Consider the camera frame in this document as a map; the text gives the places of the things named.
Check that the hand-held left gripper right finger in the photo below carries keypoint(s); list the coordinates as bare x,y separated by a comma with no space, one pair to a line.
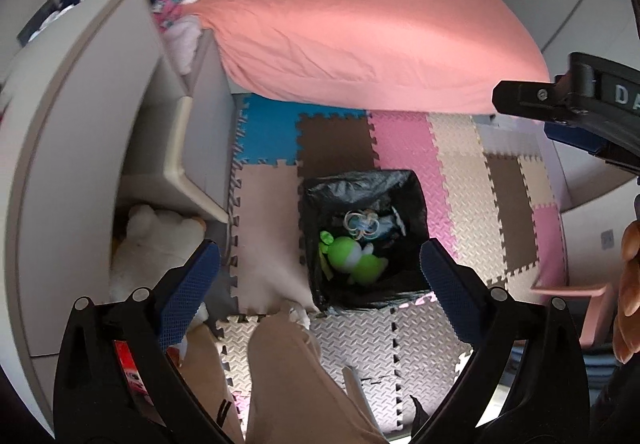
450,294

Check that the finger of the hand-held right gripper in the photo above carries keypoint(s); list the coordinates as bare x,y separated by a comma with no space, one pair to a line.
575,139
525,96

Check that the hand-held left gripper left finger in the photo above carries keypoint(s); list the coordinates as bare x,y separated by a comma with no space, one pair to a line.
187,294

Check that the bin with black bag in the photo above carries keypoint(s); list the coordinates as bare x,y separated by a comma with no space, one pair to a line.
365,189

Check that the person's right hand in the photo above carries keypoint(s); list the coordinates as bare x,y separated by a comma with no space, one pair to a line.
627,284

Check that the white plush toy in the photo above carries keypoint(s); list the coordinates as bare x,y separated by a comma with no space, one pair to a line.
150,244

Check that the coloured foam puzzle mat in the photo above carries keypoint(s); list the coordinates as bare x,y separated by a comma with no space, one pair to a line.
470,204

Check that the red box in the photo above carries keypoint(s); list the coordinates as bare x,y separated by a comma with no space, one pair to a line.
131,369

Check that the person's beige trouser leg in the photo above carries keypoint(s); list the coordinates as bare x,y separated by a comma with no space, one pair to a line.
210,389
295,384

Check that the green plush toy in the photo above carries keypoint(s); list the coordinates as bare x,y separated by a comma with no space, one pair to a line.
355,260

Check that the pink stool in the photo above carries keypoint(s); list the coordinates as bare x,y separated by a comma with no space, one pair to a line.
575,296

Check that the beige drawer cabinet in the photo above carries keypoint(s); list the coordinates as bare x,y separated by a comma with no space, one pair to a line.
200,124

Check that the bed with pink sheet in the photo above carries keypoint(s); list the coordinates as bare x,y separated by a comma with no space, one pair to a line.
360,34

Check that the grey desk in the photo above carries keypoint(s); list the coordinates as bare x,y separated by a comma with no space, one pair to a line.
70,124

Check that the pale pink cloth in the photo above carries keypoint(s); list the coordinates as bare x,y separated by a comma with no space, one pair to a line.
181,41

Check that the white crumpled cloth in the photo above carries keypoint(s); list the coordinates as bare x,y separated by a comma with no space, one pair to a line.
55,19

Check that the white wall socket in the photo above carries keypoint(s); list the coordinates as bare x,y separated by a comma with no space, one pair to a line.
608,239

